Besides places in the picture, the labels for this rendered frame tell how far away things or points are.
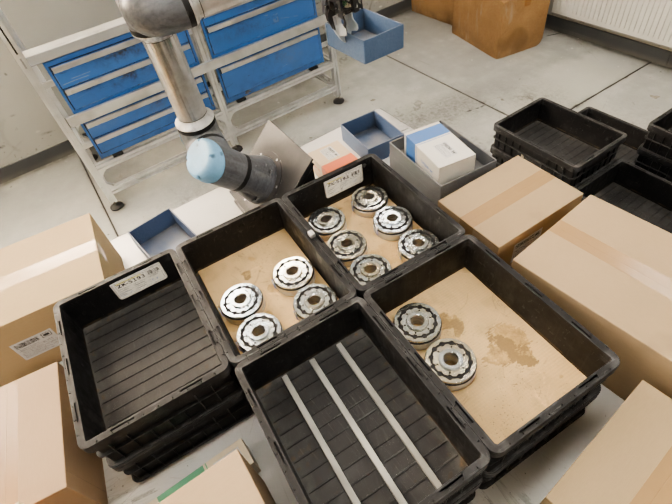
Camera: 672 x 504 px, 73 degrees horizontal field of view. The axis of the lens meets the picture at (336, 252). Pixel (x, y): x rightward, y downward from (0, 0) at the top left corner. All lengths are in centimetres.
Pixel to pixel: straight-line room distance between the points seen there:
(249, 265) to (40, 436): 57
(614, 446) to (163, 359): 91
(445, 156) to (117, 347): 99
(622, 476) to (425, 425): 33
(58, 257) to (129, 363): 39
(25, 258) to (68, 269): 16
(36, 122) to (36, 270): 240
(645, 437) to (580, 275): 33
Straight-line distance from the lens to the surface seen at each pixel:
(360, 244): 116
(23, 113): 372
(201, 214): 164
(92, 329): 129
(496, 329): 106
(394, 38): 151
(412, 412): 96
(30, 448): 116
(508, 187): 133
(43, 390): 122
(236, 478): 89
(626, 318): 106
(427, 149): 139
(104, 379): 119
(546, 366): 104
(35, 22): 356
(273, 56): 307
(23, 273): 144
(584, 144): 219
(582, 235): 118
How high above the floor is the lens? 171
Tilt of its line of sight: 48 degrees down
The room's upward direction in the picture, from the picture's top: 11 degrees counter-clockwise
